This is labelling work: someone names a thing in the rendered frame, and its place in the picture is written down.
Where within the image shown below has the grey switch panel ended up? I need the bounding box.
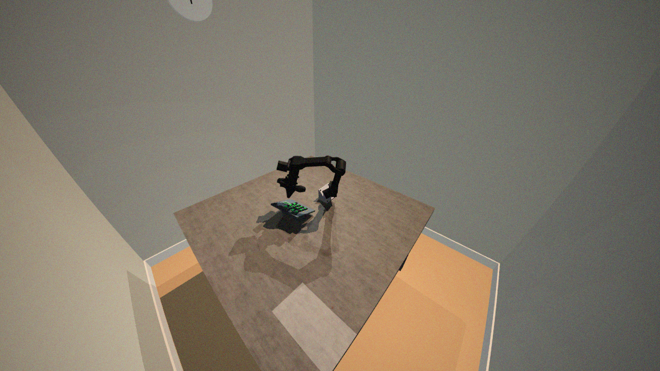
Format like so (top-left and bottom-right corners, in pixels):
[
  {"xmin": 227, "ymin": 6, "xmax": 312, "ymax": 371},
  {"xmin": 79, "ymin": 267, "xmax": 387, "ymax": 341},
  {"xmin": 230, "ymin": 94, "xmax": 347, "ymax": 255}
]
[{"xmin": 271, "ymin": 199, "xmax": 315, "ymax": 223}]

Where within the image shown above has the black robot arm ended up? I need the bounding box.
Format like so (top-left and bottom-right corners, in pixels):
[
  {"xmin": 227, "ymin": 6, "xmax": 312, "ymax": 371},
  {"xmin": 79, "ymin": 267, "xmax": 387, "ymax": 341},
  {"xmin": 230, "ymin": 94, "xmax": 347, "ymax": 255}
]
[{"xmin": 277, "ymin": 156, "xmax": 346, "ymax": 199}]

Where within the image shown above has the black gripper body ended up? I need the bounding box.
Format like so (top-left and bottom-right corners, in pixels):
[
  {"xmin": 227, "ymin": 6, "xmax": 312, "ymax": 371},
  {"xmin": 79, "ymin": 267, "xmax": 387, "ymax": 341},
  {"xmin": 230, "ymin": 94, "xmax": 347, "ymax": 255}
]
[{"xmin": 277, "ymin": 173, "xmax": 306, "ymax": 192}]

